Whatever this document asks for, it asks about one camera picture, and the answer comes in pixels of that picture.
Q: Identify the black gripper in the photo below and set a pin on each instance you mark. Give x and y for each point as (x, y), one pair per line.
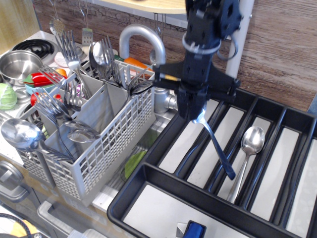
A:
(195, 80)

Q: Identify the big steel spoon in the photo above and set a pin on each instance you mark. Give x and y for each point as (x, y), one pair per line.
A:
(200, 119)

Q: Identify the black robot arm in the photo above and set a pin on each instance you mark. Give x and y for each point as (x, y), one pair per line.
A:
(209, 23)

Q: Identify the steel spoon in tray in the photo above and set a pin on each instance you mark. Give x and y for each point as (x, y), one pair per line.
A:
(252, 143)

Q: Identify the black cutlery tray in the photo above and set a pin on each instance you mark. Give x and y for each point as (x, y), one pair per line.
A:
(255, 178)

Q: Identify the grey plastic cutlery basket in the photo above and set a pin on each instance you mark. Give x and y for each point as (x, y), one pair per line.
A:
(120, 119)

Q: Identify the steel spoon upright in basket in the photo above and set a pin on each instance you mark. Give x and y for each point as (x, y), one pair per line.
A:
(97, 59)

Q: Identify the steel spoon front compartment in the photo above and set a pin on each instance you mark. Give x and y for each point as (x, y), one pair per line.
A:
(81, 132)

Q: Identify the large steel serving spoon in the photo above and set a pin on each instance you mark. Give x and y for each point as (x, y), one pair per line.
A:
(27, 137)

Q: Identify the silver toy faucet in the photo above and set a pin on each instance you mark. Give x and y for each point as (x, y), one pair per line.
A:
(155, 50)

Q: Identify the orange toy carrot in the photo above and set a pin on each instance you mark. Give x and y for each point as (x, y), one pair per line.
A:
(135, 62)

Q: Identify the green toy in sink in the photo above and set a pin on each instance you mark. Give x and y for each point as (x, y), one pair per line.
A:
(132, 163)

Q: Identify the light wooden shelf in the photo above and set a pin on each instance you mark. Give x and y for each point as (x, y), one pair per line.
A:
(155, 6)

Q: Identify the hanging toy spatula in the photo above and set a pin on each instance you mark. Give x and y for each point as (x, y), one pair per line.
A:
(87, 32)

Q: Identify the blue object at bottom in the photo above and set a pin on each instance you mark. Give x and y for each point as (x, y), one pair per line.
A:
(190, 230)

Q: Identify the tall steel fork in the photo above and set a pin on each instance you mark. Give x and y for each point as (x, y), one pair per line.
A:
(66, 44)

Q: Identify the steel fork left compartment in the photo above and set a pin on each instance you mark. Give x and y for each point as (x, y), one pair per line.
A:
(44, 104)

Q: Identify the hanging toy skimmer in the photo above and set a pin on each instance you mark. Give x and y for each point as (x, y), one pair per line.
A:
(57, 26)

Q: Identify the red toy pepper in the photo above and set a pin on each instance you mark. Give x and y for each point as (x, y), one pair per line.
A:
(36, 80)

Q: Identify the black stove burner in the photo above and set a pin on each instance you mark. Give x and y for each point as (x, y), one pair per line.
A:
(42, 48)

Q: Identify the steel cooking pot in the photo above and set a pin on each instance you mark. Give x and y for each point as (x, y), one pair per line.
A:
(15, 66)

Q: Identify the green toy cabbage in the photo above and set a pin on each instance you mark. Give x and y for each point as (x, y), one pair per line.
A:
(8, 97)

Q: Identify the white metal post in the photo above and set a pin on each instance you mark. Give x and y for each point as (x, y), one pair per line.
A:
(246, 8)

